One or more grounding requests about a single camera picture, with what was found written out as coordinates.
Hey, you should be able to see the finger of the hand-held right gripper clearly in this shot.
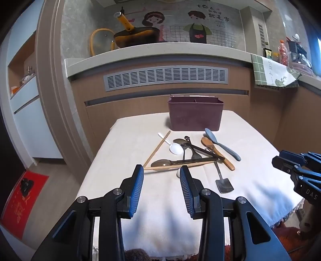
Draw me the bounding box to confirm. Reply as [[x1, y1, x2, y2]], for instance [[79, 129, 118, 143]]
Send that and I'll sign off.
[[272, 155, 302, 176], [279, 150, 306, 165]]

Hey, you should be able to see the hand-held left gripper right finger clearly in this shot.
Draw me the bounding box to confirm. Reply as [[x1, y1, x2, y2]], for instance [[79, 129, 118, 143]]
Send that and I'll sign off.
[[179, 166, 292, 261]]

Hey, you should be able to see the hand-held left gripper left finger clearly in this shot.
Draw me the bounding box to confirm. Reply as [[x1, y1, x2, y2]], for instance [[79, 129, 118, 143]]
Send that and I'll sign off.
[[31, 164, 144, 261]]

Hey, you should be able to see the small metal shovel spoon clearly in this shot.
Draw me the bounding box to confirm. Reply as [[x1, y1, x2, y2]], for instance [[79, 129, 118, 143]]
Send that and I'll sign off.
[[214, 160, 234, 194]]

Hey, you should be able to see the metal spoon with cutout handle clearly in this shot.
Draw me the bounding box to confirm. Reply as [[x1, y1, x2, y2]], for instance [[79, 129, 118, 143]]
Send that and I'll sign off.
[[184, 136, 203, 160]]

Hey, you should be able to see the wooden rice spoon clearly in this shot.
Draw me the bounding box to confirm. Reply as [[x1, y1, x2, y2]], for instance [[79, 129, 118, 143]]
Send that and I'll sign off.
[[201, 137, 235, 171]]

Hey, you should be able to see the grey-blue rice paddle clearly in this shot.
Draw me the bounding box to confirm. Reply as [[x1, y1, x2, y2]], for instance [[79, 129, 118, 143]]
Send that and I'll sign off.
[[205, 128, 242, 161]]

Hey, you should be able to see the maroon utensil holder box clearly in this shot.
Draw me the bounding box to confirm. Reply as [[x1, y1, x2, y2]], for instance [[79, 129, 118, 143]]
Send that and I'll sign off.
[[167, 95, 224, 131]]

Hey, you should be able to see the wooden chopstick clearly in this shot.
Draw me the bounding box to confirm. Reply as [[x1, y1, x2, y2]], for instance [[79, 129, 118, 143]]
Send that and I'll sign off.
[[144, 161, 217, 171], [143, 130, 171, 168]]

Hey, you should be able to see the white tablecloth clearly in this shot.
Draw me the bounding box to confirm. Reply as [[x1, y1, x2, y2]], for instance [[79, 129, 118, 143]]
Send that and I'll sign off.
[[76, 110, 305, 260]]

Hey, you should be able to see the dark red patterned rug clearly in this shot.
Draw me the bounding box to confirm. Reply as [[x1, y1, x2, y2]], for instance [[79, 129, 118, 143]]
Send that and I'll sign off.
[[272, 221, 305, 254]]

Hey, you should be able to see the brown fuzzy object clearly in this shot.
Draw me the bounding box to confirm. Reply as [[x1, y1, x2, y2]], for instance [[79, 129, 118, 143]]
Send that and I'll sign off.
[[124, 248, 152, 261]]

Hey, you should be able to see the green checked towel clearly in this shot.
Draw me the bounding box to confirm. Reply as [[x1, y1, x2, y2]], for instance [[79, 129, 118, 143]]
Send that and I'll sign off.
[[251, 53, 301, 88]]

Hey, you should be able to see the red-filled clear bottle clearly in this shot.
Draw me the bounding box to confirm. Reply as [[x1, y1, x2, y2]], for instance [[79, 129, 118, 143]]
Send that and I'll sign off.
[[278, 40, 289, 64]]

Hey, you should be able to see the grey vent grille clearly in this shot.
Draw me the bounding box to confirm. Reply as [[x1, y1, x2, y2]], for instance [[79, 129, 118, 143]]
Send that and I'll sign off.
[[104, 67, 229, 92]]

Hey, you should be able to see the white cabinet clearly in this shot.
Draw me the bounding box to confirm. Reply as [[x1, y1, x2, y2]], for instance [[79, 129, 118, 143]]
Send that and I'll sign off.
[[0, 22, 64, 163]]

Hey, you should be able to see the red doormat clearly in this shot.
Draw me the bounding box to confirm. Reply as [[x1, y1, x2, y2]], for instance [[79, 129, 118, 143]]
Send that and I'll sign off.
[[0, 169, 50, 240]]

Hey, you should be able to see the beige vented column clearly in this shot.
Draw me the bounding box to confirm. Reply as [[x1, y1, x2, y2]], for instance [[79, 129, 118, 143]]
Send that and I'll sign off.
[[241, 6, 270, 54]]

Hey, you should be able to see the grey stone countertop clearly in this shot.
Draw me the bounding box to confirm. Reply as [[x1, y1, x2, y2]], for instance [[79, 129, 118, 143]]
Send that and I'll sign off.
[[64, 42, 321, 86]]

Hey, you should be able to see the glass lid with yellow rim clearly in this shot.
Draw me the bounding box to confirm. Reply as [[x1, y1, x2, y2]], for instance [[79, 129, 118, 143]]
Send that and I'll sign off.
[[90, 28, 116, 57]]

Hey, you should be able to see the large black-handled spoon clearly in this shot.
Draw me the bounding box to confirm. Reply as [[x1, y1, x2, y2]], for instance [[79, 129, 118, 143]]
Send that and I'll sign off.
[[150, 158, 218, 172]]

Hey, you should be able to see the thin black-handled utensil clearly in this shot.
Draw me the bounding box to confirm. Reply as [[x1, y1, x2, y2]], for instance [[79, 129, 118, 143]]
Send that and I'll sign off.
[[189, 143, 225, 160]]

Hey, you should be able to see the dark pan with yellow handle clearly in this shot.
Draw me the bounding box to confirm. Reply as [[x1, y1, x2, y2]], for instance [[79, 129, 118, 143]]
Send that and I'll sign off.
[[113, 11, 161, 48]]

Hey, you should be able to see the cartoon wall sticker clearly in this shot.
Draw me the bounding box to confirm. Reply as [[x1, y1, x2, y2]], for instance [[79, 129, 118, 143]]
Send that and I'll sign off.
[[125, 2, 239, 48]]

